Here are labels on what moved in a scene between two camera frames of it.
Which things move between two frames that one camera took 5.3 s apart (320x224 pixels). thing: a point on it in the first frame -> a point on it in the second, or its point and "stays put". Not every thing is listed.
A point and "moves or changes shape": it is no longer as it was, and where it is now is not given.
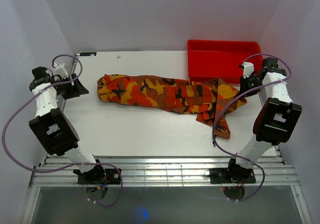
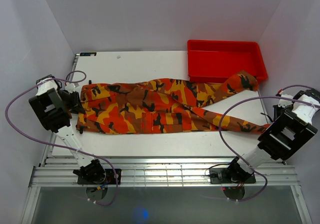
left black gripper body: (67, 89) -> (69, 98)
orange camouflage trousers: (209, 99) moves or changes shape
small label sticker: (88, 54) stays put
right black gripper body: (250, 82) -> (278, 110)
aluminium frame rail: (158, 171) stays put
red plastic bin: (209, 59) stays put
